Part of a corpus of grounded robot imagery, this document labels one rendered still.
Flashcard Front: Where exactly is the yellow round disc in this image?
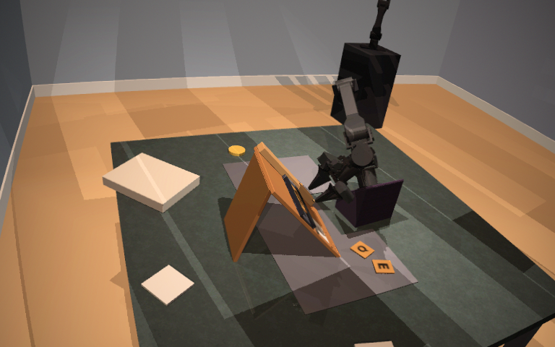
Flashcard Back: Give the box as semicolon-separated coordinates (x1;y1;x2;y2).
228;145;245;156

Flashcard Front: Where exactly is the beige flat box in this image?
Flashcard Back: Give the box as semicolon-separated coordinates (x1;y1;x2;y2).
102;153;199;213

